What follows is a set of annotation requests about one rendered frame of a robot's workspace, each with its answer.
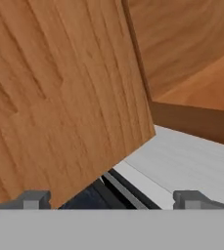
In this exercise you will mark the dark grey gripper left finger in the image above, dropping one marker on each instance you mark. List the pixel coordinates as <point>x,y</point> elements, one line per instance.
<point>32,199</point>

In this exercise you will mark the wooden cabinet body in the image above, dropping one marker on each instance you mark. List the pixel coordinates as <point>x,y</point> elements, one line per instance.
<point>195,65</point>

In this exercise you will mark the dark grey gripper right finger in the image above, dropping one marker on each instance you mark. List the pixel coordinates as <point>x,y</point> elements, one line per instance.
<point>191,199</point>

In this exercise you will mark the wooden cabinet door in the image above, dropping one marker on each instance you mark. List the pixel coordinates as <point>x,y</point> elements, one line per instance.
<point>61,97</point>

